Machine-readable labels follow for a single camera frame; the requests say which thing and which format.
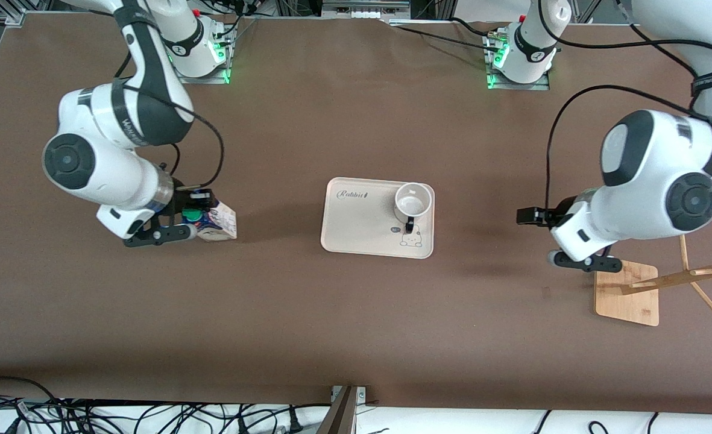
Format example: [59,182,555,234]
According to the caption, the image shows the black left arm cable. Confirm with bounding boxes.
[553,30,712,68]
[544,84,703,210]

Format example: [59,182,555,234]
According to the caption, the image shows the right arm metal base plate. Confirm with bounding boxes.
[168,60,232,85]

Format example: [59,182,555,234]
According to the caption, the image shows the black cable on table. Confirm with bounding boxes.
[389,23,504,52]

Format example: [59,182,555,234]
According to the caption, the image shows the wooden cup hanging rack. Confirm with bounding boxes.
[594,234,712,327]

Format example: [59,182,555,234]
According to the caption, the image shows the blue white milk carton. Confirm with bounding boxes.
[181,202,238,242]

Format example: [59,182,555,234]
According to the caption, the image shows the aluminium camera mount post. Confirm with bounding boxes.
[317,386,368,434]

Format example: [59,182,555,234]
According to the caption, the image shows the grey metal frame bracket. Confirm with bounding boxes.
[323,0,411,19]

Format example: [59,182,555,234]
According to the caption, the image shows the black right arm plug cable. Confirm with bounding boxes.
[115,78,225,191]

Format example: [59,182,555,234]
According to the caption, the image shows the cream rabbit print tray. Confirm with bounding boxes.
[321,177,436,260]

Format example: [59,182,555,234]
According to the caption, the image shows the white mug black handle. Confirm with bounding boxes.
[394,182,430,237]

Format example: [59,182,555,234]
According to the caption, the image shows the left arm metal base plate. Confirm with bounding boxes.
[487,71,551,91]

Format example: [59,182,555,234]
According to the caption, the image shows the black tangled floor cables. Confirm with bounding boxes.
[0,377,332,434]

